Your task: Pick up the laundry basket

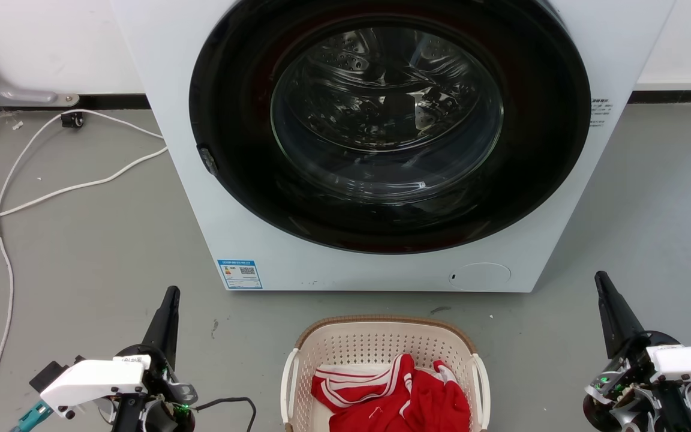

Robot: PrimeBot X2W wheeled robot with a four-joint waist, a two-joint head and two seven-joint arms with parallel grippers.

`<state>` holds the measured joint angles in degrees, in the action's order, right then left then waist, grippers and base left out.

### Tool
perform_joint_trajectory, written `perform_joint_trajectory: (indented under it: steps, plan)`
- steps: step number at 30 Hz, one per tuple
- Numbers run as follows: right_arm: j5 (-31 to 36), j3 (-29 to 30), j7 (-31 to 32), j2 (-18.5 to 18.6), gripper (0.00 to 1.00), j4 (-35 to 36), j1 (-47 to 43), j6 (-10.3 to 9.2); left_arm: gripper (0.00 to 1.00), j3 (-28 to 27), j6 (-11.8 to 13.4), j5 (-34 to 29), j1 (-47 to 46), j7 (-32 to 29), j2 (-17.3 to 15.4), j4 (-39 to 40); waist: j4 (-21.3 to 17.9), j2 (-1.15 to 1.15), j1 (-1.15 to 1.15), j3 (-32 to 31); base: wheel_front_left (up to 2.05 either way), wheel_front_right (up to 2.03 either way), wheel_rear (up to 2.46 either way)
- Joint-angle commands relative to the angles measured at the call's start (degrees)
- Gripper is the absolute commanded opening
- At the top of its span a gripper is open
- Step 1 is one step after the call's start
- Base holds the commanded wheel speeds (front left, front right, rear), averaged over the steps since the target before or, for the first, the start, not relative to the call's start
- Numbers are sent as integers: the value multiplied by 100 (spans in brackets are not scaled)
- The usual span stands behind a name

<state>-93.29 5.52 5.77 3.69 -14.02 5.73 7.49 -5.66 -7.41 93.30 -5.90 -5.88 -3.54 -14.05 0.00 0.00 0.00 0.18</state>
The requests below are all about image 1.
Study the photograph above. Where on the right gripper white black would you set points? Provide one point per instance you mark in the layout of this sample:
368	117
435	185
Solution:
675	375

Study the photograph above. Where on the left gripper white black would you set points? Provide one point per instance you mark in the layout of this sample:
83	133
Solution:
93	379

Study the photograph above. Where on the beige plastic laundry basket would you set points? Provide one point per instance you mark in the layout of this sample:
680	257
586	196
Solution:
345	345

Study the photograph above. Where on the blue energy label sticker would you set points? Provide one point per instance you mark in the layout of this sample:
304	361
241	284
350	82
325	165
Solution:
240	274

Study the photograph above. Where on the white front-load washing machine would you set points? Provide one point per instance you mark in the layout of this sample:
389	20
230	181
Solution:
567	234

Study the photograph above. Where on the round white filter cover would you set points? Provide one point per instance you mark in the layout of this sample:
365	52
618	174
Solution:
481	277

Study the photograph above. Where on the black round washer door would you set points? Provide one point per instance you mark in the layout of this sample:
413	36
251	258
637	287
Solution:
243	180

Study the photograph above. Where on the small text warning sticker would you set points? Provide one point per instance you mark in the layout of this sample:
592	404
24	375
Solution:
599	113

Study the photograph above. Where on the red white-striped garment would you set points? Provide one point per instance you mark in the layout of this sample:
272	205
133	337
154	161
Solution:
405	402

